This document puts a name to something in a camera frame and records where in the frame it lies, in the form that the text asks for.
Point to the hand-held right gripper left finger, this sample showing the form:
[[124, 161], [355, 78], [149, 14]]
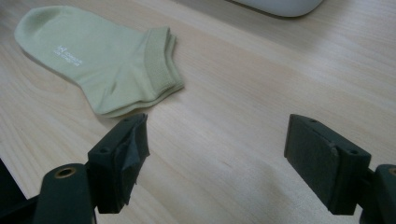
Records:
[[107, 174]]

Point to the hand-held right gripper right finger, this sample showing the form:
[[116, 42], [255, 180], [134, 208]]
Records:
[[323, 168]]

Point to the white compartment storage box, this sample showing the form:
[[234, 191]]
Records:
[[280, 6]]

